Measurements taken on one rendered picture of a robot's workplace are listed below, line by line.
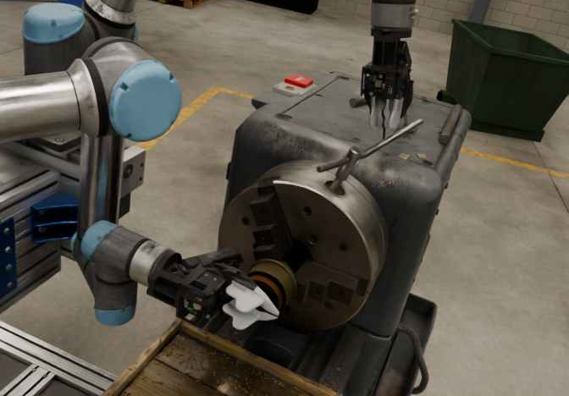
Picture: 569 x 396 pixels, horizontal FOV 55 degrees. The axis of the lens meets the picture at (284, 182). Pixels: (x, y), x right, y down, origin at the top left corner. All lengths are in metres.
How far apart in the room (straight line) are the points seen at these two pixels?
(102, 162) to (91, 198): 0.08
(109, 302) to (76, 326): 1.42
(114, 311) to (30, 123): 0.40
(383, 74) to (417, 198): 0.25
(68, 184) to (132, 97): 0.51
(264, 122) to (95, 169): 0.37
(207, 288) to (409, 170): 0.47
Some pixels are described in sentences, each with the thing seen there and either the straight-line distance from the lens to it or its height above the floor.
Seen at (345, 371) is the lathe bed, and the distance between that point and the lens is 1.17.
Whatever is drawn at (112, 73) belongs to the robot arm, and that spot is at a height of 1.42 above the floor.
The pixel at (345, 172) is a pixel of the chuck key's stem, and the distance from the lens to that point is 0.97.
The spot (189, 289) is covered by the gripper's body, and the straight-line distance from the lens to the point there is 0.90.
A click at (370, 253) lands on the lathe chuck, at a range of 0.98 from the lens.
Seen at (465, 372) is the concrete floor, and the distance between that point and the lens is 2.66.
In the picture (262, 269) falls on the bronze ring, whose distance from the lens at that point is 0.94.
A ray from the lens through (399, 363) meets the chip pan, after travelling 1.73.
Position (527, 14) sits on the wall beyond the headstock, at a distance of 11.10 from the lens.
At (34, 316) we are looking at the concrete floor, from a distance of 2.53.
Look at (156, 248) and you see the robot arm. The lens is 0.96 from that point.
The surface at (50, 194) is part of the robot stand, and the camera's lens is 1.29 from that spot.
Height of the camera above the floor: 1.67
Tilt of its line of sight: 27 degrees down
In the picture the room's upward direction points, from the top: 11 degrees clockwise
